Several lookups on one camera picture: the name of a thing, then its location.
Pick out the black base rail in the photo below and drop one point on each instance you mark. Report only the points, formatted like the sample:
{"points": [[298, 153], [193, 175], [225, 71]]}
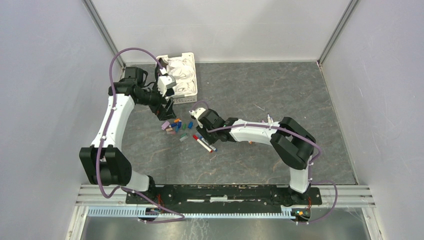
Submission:
{"points": [[231, 198]]}

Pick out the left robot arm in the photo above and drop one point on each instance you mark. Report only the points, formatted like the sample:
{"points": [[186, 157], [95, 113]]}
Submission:
{"points": [[103, 161]]}

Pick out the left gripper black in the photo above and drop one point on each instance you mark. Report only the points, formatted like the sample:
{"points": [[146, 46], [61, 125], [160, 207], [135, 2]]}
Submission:
{"points": [[163, 113]]}

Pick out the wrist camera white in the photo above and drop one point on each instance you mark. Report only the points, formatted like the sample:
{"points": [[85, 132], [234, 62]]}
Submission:
{"points": [[196, 113], [165, 85]]}

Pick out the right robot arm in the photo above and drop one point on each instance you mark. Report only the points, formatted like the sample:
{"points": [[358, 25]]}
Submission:
{"points": [[294, 145]]}

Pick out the red cap marker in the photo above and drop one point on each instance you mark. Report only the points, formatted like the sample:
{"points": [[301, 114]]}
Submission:
{"points": [[203, 144]]}

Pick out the clear pen cap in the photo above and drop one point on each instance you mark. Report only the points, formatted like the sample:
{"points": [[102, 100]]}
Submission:
{"points": [[183, 138]]}

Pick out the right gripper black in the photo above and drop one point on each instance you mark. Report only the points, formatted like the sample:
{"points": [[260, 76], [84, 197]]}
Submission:
{"points": [[202, 131]]}

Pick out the pink highlighter cap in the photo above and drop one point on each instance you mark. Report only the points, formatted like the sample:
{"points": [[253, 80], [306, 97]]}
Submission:
{"points": [[166, 125]]}

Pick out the white plastic basket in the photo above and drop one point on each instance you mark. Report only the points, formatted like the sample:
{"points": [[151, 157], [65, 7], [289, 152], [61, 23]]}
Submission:
{"points": [[183, 99]]}

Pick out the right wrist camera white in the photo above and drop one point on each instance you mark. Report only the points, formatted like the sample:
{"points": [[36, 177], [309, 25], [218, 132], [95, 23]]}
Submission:
{"points": [[196, 113]]}

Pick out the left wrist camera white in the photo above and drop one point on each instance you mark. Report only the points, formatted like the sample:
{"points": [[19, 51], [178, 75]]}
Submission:
{"points": [[165, 85]]}

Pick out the white crumpled cloth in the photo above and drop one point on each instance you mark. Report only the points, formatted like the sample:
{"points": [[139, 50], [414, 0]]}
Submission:
{"points": [[182, 70]]}

